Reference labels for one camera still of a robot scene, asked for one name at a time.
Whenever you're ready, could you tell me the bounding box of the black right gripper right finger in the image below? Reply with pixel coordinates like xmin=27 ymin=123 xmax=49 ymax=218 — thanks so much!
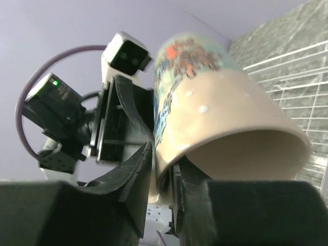
xmin=173 ymin=158 xmax=327 ymax=245

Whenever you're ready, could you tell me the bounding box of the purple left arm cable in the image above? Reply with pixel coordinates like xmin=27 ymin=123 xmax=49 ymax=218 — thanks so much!
xmin=14 ymin=44 xmax=108 ymax=160

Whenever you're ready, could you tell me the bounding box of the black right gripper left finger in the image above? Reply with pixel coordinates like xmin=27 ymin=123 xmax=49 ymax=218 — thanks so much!
xmin=1 ymin=143 xmax=152 ymax=245

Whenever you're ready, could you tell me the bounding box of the white wire dish rack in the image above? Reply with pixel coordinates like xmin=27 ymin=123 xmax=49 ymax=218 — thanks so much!
xmin=244 ymin=41 xmax=327 ymax=191

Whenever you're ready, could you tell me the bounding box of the beige tall printed mug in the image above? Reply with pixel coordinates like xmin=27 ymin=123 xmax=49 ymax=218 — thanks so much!
xmin=148 ymin=31 xmax=312 ymax=203

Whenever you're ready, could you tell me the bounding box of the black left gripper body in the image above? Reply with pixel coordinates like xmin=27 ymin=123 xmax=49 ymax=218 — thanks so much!
xmin=87 ymin=75 xmax=154 ymax=164

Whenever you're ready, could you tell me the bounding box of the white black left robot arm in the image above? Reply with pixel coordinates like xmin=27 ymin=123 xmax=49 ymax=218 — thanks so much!
xmin=23 ymin=73 xmax=154 ymax=183

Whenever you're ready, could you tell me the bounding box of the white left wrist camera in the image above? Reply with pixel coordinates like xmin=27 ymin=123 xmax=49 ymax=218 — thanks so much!
xmin=101 ymin=31 xmax=152 ymax=87

